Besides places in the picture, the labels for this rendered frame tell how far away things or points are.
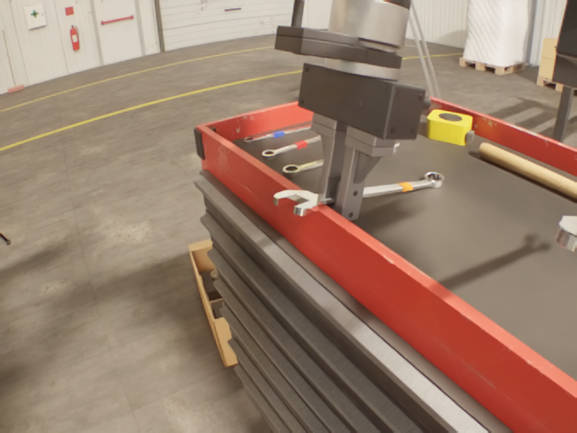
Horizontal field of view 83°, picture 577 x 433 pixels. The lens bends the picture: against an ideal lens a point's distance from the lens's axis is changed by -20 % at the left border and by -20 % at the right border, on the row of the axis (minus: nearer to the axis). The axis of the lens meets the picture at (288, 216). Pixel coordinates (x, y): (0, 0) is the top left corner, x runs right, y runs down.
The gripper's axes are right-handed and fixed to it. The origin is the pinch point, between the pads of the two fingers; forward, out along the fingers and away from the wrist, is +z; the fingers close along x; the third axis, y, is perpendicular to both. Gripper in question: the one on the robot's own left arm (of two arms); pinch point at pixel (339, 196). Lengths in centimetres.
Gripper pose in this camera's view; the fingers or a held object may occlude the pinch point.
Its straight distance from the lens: 42.9
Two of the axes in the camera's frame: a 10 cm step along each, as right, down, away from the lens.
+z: -1.3, 9.0, 4.2
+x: -5.5, -4.2, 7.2
